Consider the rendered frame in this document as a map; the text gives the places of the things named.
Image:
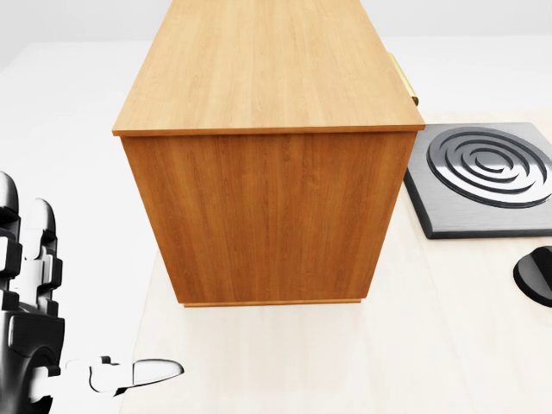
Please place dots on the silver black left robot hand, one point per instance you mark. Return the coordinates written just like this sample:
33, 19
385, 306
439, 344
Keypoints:
30, 336

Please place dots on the wooden cabinet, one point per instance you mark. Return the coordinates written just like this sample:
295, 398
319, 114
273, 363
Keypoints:
267, 172

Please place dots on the flat dark stove plate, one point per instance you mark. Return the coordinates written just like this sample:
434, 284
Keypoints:
483, 181

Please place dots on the round black knob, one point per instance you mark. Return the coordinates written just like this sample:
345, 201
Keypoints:
537, 274

